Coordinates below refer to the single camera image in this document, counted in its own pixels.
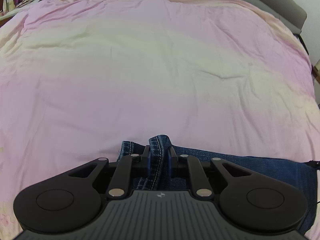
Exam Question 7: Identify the dark blue denim pants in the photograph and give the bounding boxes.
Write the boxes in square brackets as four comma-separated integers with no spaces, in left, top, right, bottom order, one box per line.
[133,135,319,234]

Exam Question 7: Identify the pink bed sheet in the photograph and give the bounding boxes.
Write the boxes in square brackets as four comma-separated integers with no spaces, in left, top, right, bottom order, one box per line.
[1,0,319,239]

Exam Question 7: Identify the wooden bedside table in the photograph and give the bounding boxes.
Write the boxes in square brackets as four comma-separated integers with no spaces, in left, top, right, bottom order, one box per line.
[1,0,36,21]

